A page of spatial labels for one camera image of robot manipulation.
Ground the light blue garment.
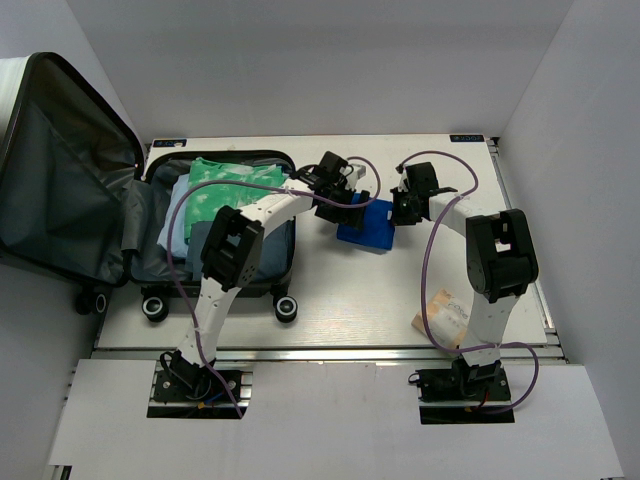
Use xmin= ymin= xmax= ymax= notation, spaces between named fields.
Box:
xmin=157 ymin=174 xmax=189 ymax=260

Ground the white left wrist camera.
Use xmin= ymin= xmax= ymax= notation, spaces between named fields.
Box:
xmin=343 ymin=164 xmax=366 ymax=190

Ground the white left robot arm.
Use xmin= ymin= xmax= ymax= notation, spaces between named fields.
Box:
xmin=176 ymin=152 xmax=378 ymax=399

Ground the blue label sticker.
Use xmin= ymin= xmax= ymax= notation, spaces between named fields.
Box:
xmin=449 ymin=134 xmax=485 ymax=143
xmin=152 ymin=139 xmax=187 ymax=148

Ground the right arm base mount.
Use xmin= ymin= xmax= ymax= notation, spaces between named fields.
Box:
xmin=407 ymin=362 xmax=515 ymax=426

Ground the black open suitcase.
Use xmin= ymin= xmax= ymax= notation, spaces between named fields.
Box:
xmin=1 ymin=53 xmax=294 ymax=322

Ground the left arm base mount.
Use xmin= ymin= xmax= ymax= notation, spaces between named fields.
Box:
xmin=147 ymin=363 xmax=240 ymax=420

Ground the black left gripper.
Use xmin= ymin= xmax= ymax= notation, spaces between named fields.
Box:
xmin=315 ymin=182 xmax=369 ymax=231

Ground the royal blue towel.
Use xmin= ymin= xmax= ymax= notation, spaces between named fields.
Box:
xmin=336 ymin=199 xmax=395 ymax=251

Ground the slate blue garment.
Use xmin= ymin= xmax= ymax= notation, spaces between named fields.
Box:
xmin=185 ymin=221 xmax=295 ymax=282

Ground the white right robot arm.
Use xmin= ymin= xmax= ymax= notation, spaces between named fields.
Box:
xmin=391 ymin=162 xmax=539 ymax=399

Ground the beige tissue pack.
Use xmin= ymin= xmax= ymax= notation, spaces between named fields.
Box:
xmin=426 ymin=288 xmax=470 ymax=349

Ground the green white tie-dye shirt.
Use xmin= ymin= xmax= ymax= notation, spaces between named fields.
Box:
xmin=184 ymin=157 xmax=288 ymax=243

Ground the blue label sticker left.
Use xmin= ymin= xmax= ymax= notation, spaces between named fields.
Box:
xmin=152 ymin=139 xmax=187 ymax=148

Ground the blue label sticker right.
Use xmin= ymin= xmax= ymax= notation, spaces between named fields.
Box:
xmin=449 ymin=134 xmax=485 ymax=143

